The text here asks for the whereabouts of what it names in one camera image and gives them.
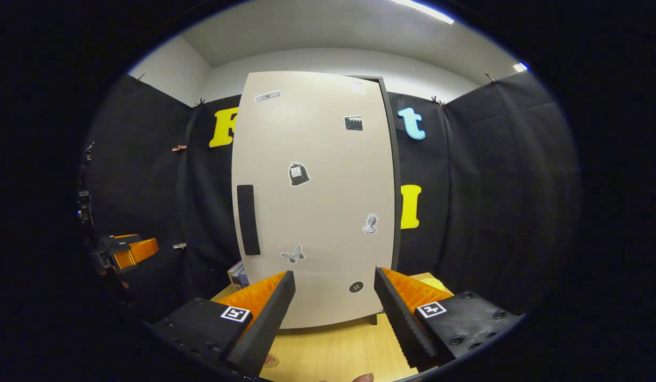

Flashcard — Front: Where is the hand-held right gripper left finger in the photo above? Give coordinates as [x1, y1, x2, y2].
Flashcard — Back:
[148, 271, 297, 376]

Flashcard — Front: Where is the black backdrop cloth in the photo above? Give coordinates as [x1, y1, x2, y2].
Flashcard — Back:
[79, 72, 581, 324]

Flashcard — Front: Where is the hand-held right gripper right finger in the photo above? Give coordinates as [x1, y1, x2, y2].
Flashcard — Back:
[374, 267, 522, 372]

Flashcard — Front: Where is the long ceiling light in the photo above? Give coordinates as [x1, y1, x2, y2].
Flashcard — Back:
[389, 0, 456, 25]

